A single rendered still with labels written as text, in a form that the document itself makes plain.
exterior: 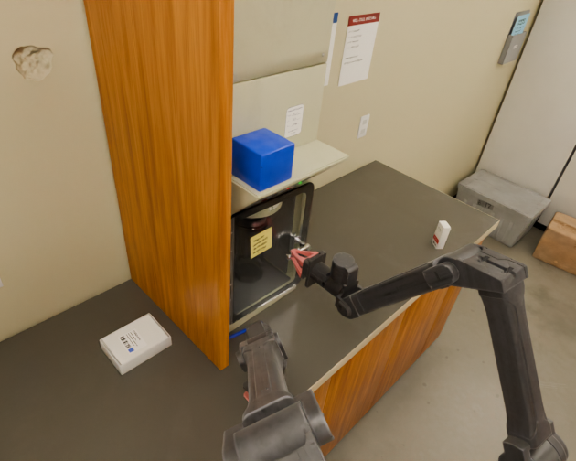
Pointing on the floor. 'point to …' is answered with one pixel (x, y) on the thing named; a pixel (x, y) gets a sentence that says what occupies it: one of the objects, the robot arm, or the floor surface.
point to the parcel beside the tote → (569, 245)
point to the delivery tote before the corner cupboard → (503, 204)
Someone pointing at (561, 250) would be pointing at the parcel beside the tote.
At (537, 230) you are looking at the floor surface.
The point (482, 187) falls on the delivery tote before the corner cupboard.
